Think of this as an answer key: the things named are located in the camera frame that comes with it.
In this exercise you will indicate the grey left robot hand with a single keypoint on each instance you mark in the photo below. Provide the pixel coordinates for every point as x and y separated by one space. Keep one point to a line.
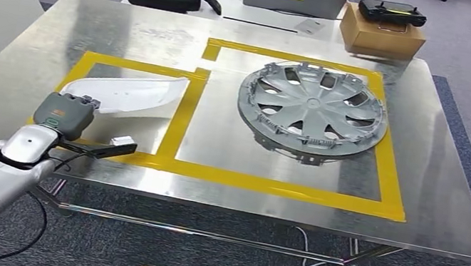
63 115

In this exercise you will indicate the white curved plastic panel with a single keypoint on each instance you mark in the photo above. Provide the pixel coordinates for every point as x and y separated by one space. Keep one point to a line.
136 94

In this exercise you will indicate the yellow tape on workbench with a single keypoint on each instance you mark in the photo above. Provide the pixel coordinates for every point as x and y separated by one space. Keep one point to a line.
255 184

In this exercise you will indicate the stainless steel workbench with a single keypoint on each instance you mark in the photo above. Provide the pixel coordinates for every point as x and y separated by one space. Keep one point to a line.
252 204

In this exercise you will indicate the grey wheel hubcap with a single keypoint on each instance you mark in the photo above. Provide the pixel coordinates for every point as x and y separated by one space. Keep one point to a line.
312 104

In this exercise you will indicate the grey card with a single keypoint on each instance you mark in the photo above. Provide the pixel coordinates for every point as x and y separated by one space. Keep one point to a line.
309 26

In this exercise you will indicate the brown cardboard box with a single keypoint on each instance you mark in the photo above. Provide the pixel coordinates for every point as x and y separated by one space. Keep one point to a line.
380 39

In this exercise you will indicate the black remote controller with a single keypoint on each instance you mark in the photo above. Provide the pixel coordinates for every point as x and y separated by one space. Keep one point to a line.
392 12

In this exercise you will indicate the black camera bracket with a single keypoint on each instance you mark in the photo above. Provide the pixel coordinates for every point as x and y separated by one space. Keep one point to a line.
113 150

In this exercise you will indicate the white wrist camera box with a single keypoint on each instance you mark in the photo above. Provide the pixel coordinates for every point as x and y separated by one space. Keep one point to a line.
121 140

